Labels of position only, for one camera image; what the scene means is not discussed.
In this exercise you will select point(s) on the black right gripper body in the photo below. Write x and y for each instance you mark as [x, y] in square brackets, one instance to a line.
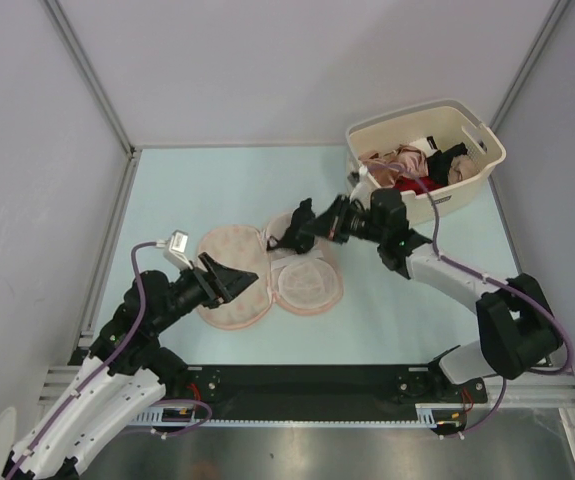
[347, 221]

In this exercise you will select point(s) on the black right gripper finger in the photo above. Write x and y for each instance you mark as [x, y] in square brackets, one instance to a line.
[297, 242]
[302, 214]

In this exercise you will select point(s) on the beige garment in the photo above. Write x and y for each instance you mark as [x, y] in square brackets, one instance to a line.
[462, 168]

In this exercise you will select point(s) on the pink floral mesh laundry bag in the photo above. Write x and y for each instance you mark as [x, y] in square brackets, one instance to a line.
[303, 284]

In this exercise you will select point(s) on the black lace bra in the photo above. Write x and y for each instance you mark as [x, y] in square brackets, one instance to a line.
[273, 241]

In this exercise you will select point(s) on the red garment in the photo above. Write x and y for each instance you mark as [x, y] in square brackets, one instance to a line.
[419, 187]

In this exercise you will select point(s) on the pink satin garment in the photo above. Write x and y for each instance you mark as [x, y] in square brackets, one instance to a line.
[388, 168]

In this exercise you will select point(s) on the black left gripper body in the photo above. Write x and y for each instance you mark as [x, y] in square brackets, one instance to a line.
[189, 293]

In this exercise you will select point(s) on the black garment in basket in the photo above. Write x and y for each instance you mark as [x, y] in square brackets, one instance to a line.
[438, 165]

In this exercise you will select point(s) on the white slotted cable duct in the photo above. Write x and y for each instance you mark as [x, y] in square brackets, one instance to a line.
[177, 417]

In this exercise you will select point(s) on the cream plastic laundry basket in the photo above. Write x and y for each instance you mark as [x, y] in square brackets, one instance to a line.
[431, 127]

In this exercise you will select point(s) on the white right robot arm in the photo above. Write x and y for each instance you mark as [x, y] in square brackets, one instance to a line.
[516, 328]

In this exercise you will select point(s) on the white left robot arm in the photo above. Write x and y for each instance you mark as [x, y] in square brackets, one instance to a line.
[126, 369]

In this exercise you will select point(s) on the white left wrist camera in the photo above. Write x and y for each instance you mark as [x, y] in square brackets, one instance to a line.
[173, 249]

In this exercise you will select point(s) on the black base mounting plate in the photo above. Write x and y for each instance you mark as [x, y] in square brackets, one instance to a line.
[328, 393]

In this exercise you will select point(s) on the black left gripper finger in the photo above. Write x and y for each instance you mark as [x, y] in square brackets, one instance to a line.
[213, 267]
[231, 284]

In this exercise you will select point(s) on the aluminium frame rail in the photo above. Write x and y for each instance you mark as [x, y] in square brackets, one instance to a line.
[528, 391]

